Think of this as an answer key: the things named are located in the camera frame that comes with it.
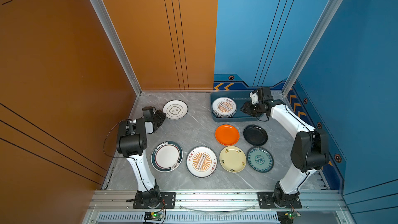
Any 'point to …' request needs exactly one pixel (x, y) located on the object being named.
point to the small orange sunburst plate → (224, 107)
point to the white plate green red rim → (166, 156)
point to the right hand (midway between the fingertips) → (241, 109)
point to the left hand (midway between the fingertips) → (166, 110)
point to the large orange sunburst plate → (201, 162)
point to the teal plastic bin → (240, 97)
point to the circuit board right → (287, 216)
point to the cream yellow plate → (232, 159)
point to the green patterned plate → (260, 159)
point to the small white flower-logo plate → (175, 109)
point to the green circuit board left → (152, 215)
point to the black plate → (255, 135)
